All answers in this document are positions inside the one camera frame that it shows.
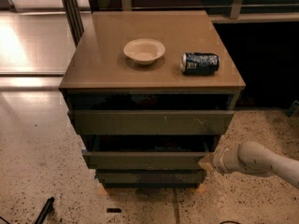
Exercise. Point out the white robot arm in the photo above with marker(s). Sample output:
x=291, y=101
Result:
x=252, y=158

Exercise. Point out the top drawer grey front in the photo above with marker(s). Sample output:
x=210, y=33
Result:
x=154, y=122

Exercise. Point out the bottom drawer grey front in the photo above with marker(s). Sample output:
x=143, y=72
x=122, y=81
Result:
x=184, y=177

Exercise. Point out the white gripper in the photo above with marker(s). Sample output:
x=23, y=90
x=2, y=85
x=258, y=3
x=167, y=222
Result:
x=221, y=162

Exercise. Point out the white paper bowl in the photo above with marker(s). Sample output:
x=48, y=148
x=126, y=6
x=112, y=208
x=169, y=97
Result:
x=144, y=51

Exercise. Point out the metal railing frame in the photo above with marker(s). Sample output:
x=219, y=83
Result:
x=220, y=11

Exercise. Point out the grey drawer cabinet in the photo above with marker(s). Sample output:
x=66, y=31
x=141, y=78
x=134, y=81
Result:
x=101, y=77

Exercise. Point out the blue soda can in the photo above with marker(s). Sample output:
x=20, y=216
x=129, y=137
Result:
x=199, y=64

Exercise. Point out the dark object at right edge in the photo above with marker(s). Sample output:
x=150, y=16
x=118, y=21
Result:
x=293, y=110

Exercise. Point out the drawer grey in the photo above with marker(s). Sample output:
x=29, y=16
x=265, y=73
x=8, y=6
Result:
x=154, y=122
x=184, y=177
x=151, y=161

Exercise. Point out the black object on floor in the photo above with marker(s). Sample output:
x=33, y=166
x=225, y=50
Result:
x=47, y=209

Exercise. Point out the black tape piece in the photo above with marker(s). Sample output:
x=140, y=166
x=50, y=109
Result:
x=113, y=210

